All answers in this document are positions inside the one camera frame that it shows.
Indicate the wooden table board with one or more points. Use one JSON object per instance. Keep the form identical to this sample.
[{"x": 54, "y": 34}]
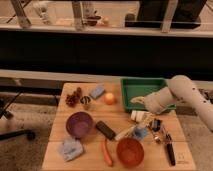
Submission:
[{"x": 155, "y": 158}]

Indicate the black handled utensil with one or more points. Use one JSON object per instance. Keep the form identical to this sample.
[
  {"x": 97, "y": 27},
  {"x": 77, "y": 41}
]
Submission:
[{"x": 169, "y": 146}]

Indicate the small dark metal can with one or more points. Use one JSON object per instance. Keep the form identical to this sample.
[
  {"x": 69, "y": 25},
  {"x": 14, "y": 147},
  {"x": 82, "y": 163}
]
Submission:
[{"x": 156, "y": 125}]

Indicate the orange bowl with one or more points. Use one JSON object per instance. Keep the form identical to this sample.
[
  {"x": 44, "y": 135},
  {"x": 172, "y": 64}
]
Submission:
[{"x": 130, "y": 152}]

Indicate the black rectangular block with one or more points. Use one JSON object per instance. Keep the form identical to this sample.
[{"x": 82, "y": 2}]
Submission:
[{"x": 105, "y": 130}]

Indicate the light blue crumpled cloth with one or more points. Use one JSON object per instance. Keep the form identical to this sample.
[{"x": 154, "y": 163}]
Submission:
[{"x": 70, "y": 149}]

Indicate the white paper cup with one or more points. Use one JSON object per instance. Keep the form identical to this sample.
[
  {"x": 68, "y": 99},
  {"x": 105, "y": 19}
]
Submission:
[{"x": 139, "y": 116}]

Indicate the blue sponge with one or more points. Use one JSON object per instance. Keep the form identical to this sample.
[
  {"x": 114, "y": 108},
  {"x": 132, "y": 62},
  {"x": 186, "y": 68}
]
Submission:
[{"x": 97, "y": 92}]

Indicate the blue small cup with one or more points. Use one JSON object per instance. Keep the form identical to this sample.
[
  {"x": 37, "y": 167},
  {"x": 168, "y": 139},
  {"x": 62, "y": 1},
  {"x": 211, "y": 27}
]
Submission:
[{"x": 140, "y": 133}]

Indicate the orange fruit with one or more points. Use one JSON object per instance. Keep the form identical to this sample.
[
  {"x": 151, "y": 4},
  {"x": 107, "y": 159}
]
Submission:
[{"x": 109, "y": 98}]

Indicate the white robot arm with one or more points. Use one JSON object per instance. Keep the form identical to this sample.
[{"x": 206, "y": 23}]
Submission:
[{"x": 179, "y": 88}]

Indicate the green plastic tray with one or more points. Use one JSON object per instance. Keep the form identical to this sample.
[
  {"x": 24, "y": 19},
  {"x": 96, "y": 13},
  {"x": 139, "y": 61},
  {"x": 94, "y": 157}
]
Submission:
[{"x": 133, "y": 87}]

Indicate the black office chair base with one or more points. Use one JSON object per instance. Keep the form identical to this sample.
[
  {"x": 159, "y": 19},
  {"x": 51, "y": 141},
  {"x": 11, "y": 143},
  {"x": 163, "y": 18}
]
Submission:
[{"x": 10, "y": 130}]

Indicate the black white striped ball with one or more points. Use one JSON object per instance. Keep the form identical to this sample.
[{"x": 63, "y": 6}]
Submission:
[{"x": 85, "y": 101}]

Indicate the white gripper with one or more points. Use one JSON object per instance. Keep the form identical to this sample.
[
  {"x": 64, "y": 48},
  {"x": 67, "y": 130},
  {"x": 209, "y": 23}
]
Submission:
[{"x": 154, "y": 102}]

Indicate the cream handled utensil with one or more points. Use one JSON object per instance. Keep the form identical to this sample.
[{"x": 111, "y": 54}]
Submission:
[{"x": 124, "y": 133}]

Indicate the purple bowl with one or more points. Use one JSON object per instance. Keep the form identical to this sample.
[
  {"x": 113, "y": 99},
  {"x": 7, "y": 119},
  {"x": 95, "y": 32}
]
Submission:
[{"x": 79, "y": 124}]

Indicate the orange carrot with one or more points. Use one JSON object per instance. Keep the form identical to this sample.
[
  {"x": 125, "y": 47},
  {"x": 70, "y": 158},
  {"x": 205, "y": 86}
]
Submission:
[{"x": 106, "y": 154}]

